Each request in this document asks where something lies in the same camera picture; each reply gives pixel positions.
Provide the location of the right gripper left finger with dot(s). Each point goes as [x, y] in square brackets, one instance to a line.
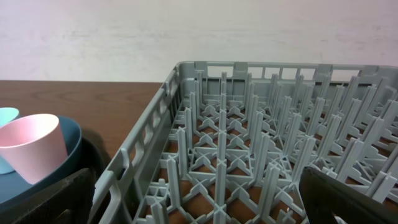
[67, 201]

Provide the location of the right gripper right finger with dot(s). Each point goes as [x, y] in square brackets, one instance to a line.
[324, 197]

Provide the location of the grey dishwasher rack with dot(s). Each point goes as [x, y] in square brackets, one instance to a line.
[227, 142]

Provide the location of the round black serving tray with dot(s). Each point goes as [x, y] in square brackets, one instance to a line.
[93, 154]

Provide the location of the dark blue plate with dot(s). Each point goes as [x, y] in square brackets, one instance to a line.
[15, 190]

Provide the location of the pink cup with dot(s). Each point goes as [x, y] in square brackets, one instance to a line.
[34, 146]

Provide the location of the light blue cup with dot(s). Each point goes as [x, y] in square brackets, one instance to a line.
[8, 114]

